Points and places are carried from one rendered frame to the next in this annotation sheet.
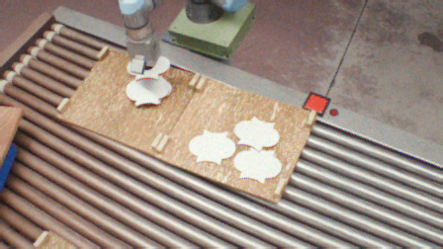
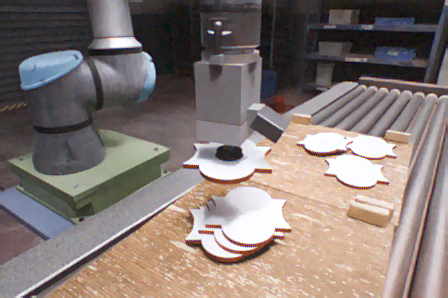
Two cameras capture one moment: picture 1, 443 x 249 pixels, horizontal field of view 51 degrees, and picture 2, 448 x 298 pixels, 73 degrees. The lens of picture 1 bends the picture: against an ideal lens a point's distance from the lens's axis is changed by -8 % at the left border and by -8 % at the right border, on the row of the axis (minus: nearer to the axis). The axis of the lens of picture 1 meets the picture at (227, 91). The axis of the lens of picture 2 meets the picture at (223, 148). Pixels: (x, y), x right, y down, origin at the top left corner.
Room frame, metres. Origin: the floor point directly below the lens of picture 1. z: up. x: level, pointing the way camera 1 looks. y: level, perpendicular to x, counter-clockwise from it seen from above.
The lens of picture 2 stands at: (1.12, 0.66, 1.25)
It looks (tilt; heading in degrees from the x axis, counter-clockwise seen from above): 24 degrees down; 273
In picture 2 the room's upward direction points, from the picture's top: straight up
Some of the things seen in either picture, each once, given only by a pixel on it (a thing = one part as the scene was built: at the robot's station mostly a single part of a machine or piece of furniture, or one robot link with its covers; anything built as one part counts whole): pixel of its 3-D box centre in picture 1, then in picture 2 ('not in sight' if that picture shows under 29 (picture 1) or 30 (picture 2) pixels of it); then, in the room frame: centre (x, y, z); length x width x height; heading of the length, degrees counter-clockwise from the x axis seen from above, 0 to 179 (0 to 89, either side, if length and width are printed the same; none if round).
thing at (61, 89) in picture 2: not in sight; (59, 86); (1.49, 0.05, 1.11); 0.13 x 0.12 x 0.14; 43
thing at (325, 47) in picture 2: not in sight; (334, 48); (-0.41, -4.57, 0.74); 0.44 x 0.36 x 0.20; 135
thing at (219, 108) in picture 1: (237, 136); (325, 158); (0.90, -0.02, 0.93); 0.41 x 0.35 x 0.02; 60
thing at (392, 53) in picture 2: not in sight; (395, 52); (-1.18, -4.15, 0.72); 0.50 x 0.38 x 0.16; 142
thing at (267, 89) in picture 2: not in sight; (258, 83); (0.80, -4.43, 0.19); 0.50 x 0.41 x 0.37; 143
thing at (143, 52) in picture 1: (139, 50); (244, 95); (1.11, 0.26, 1.15); 0.12 x 0.09 x 0.16; 160
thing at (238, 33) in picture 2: (137, 27); (229, 32); (1.13, 0.25, 1.23); 0.08 x 0.08 x 0.05
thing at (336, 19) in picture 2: not in sight; (343, 17); (-0.48, -4.58, 1.20); 0.36 x 0.28 x 0.22; 137
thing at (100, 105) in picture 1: (129, 98); (239, 267); (1.11, 0.34, 0.93); 0.41 x 0.35 x 0.02; 61
